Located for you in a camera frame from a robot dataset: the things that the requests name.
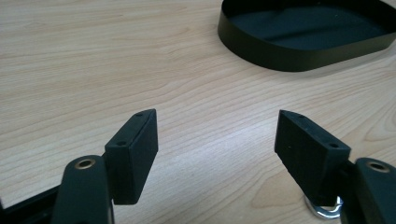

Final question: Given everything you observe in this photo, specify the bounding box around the black metal key rack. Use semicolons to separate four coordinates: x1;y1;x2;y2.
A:
217;0;396;73

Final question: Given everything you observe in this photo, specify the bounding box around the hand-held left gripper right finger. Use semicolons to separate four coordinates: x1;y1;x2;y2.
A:
274;109;352;207

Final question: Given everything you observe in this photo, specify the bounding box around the silver key ring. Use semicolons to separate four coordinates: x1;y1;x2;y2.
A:
304;195;345;220

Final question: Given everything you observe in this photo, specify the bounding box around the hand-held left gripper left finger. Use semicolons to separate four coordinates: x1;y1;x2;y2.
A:
104;108;160;206

